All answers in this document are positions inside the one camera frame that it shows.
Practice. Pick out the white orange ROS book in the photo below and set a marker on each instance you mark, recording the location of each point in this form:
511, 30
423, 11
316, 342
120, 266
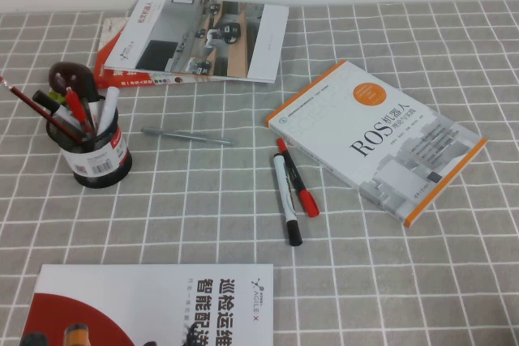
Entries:
385, 151

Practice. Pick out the white red AgileX brochure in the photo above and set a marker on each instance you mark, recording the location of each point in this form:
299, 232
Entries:
162, 301

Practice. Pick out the red pencil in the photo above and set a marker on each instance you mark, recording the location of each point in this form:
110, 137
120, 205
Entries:
24, 99

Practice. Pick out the black capped marker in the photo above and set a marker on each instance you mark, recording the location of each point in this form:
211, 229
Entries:
44, 101

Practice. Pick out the white marker with black cap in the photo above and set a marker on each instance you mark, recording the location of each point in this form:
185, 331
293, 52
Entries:
285, 192

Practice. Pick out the red and white book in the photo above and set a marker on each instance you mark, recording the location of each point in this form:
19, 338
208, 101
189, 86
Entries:
109, 44

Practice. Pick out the red ballpoint pen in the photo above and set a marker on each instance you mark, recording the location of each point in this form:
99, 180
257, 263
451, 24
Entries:
75, 105

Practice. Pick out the red marker pen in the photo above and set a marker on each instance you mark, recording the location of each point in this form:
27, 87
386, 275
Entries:
309, 202

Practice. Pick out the grey gel pen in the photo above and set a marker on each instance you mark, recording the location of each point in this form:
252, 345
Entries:
182, 135

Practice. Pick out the black mesh pen holder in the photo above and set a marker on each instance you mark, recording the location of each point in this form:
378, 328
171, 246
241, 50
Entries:
101, 159

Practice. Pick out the green highlighter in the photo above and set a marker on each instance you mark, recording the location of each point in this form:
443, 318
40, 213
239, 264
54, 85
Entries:
57, 97

